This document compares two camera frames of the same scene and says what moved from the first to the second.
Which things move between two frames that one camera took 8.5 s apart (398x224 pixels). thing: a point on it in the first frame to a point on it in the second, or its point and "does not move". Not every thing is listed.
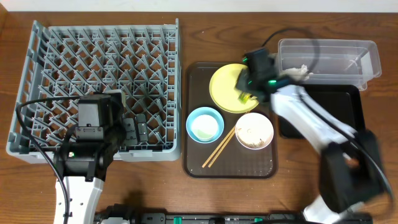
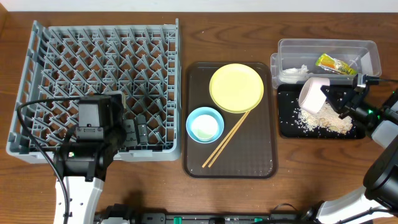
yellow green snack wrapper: [244, 98] to [336, 65]
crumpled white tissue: [301, 73] does not move
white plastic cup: [204, 127] does not move
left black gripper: [125, 130] does not move
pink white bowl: [254, 130] to [311, 98]
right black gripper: [244, 82] to [343, 101]
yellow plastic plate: [222, 92] does not move
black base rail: [125, 212] does not move
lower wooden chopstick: [222, 149] does not move
